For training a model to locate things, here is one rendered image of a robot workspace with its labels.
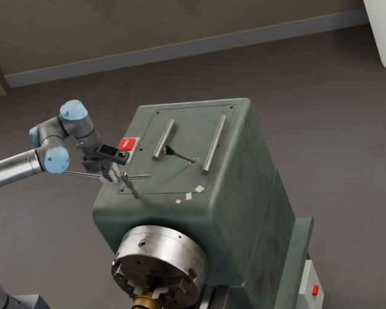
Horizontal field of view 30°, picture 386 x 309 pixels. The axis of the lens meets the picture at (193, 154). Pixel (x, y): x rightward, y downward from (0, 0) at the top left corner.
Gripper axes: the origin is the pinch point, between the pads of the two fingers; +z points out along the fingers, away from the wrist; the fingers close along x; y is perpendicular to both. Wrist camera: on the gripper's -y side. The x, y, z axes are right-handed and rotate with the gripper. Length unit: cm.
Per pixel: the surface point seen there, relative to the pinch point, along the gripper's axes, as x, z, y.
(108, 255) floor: -69, 133, 95
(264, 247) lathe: -16, 55, -34
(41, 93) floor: -228, 133, 224
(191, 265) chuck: 20.0, 19.4, -26.9
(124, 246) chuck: 19.4, 10.9, -5.0
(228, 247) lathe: 6.4, 26.6, -34.0
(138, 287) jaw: 29.1, 20.1, -10.1
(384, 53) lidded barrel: -218, 118, -49
